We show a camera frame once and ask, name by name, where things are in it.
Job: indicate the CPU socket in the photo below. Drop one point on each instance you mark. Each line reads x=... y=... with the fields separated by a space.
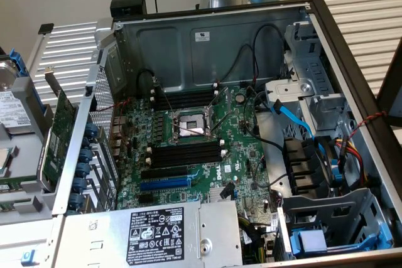
x=191 y=123

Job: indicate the thin metal locking lever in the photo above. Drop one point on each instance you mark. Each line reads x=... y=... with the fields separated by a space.
x=166 y=99
x=190 y=130

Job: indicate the silver coin battery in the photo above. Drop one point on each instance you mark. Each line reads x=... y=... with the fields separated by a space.
x=240 y=98

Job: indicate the green motherboard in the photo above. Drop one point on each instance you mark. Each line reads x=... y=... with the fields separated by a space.
x=238 y=142

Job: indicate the long black expansion slot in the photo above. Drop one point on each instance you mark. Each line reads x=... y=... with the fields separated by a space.
x=163 y=173

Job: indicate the open metal PC case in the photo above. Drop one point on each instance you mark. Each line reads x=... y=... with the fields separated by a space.
x=176 y=51

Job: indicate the blue expansion slot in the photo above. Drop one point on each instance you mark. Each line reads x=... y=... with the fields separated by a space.
x=163 y=184

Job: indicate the silver chipset heatsink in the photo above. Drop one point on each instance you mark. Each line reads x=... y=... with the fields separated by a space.
x=215 y=195

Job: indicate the silver network port block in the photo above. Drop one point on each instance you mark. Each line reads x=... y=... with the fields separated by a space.
x=120 y=121

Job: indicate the white label sticker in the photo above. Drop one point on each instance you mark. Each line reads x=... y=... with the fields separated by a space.
x=202 y=36

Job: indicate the silver USB port block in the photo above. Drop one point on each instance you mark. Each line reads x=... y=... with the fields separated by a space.
x=118 y=133
x=117 y=143
x=116 y=153

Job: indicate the short black expansion slot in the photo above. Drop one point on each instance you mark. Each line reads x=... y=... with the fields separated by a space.
x=146 y=199

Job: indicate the blue card retainer clip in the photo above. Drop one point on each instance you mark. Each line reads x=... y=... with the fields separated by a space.
x=76 y=201
x=91 y=130
x=84 y=170
x=86 y=155
x=80 y=185

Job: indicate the metal disk bay cage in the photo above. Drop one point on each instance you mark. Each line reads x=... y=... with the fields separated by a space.
x=329 y=208
x=314 y=70

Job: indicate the black power supply label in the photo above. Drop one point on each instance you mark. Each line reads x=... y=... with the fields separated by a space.
x=155 y=236

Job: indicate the green graphics card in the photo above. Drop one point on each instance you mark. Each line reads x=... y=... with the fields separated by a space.
x=59 y=130

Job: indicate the blue plastic fan clip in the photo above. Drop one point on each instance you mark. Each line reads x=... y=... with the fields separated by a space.
x=336 y=174

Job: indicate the silver power supply unit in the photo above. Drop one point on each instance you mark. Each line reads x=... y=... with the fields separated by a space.
x=94 y=239

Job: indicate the blue disk tray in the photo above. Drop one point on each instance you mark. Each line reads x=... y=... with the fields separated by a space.
x=309 y=241

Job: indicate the grey parts rack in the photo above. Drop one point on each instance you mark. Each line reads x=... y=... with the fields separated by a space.
x=28 y=155

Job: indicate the black table end cap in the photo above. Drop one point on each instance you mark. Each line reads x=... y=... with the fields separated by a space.
x=46 y=28

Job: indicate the silver hard disk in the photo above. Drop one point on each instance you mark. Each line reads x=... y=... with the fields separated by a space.
x=12 y=114

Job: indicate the blue hard disk carrier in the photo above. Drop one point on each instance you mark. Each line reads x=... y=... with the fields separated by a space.
x=17 y=61

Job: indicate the dark framed panel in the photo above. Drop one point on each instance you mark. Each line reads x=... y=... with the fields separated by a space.
x=391 y=83

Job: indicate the silver CPU chip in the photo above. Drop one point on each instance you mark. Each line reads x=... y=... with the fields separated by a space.
x=4 y=162

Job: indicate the blue case latch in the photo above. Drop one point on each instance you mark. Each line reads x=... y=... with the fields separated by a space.
x=29 y=258

